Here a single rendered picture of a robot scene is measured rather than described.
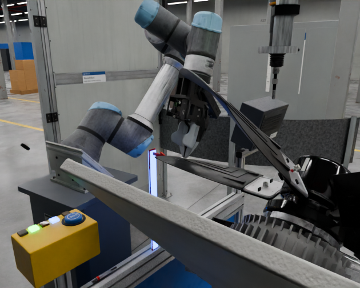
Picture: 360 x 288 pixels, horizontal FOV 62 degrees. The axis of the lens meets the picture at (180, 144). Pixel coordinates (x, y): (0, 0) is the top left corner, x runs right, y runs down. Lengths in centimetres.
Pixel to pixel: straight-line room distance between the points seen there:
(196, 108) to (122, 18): 194
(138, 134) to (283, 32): 72
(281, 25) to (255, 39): 649
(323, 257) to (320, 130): 219
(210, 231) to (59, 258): 59
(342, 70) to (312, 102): 198
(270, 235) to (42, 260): 46
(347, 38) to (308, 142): 253
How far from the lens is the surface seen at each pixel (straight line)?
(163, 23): 86
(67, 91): 233
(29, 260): 72
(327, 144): 274
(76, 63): 236
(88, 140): 110
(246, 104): 130
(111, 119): 114
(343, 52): 492
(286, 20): 58
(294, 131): 258
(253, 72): 707
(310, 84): 675
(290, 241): 51
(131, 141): 114
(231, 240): 17
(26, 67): 1290
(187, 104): 72
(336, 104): 497
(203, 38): 77
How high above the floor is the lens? 145
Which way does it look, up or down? 17 degrees down
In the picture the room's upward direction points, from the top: straight up
